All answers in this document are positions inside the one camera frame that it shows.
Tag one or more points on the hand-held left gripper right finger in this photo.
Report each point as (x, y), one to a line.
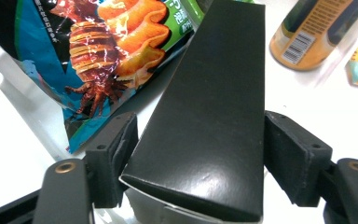
(295, 161)

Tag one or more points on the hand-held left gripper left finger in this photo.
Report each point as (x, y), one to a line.
(108, 161)

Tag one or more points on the black box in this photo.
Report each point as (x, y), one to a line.
(205, 124)

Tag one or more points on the white tray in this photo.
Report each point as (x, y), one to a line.
(12, 140)

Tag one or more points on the blue chips bag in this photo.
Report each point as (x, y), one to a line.
(90, 62)

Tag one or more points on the orange drink bottle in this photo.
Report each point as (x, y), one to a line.
(310, 34)

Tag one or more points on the green snack packet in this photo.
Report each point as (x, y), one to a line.
(195, 9)

